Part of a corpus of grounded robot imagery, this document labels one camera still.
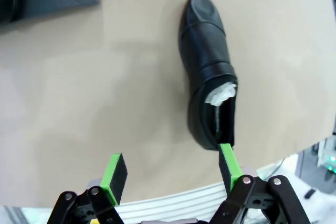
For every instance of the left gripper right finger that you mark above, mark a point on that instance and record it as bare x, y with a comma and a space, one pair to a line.
229, 166

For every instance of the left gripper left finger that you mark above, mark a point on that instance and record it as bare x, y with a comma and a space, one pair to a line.
115, 176

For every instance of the white robot base platform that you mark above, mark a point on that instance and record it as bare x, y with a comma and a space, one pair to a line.
170, 200

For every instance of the white paper shoe stuffing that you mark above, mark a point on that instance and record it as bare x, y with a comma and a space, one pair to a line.
220, 94

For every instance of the grey electronics box green light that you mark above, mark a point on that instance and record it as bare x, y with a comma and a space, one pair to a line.
315, 161

